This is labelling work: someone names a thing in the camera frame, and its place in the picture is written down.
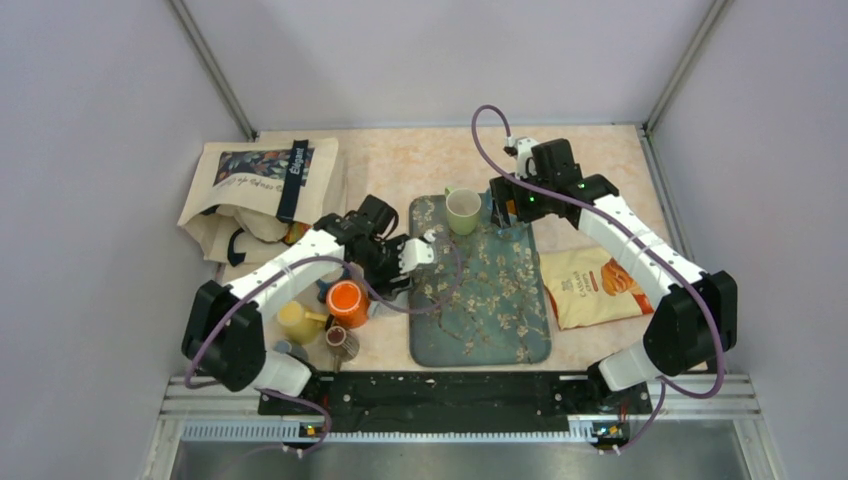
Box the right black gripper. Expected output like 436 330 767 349
490 168 554 230

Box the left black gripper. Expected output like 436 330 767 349
354 233 415 300

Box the light blue mug yellow inside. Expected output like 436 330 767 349
483 189 529 241

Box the orange mug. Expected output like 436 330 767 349
326 280 370 329

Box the light green mug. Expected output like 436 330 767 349
444 187 482 236

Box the pale grey mug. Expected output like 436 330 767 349
367 292 408 319

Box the dark blue mug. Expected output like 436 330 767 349
315 279 335 304

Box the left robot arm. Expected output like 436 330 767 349
181 195 435 414

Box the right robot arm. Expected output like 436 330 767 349
490 134 738 412

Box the brown striped mug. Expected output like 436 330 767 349
325 325 360 373

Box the floral blue serving tray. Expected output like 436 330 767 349
409 195 552 368

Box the orange cream snack bag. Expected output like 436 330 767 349
539 247 654 330

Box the small grey cup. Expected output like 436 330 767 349
273 340 309 364

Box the beige canvas tote bag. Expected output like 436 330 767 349
178 137 347 266

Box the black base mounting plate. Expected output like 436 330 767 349
258 371 653 435

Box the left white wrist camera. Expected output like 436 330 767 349
398 229 438 274

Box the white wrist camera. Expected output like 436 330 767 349
398 229 438 274
504 136 540 180

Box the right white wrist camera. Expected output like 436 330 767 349
504 136 540 180

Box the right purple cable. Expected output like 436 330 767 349
470 104 727 455

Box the aluminium frame rail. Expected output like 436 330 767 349
142 371 784 479

